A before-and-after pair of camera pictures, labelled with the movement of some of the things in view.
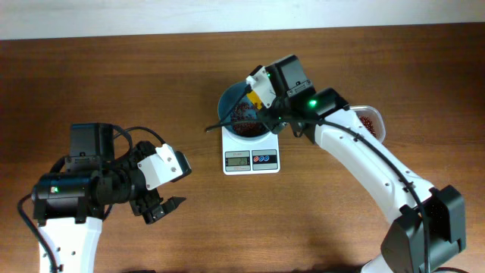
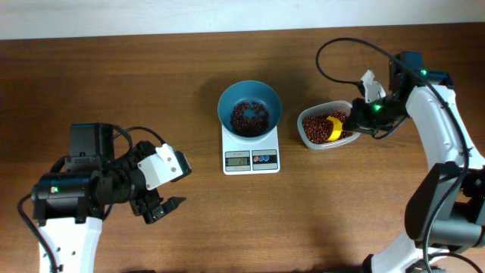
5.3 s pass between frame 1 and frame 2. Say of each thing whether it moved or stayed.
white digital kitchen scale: stayed
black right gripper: moved
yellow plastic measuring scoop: moved
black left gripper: stayed
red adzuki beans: stayed
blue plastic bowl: stayed
